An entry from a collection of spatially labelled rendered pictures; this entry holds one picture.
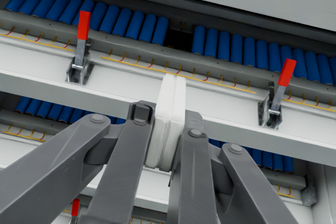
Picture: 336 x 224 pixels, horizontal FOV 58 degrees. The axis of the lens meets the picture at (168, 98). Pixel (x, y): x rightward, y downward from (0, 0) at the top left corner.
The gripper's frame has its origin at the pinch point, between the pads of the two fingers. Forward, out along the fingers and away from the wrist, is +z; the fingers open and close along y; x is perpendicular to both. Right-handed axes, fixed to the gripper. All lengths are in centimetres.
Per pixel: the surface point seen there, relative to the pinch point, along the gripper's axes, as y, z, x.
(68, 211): -14, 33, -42
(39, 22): -19.9, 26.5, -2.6
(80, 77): -11.4, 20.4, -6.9
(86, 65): -11.3, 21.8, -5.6
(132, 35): -6.9, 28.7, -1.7
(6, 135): -25.6, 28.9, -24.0
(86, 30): -11.8, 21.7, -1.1
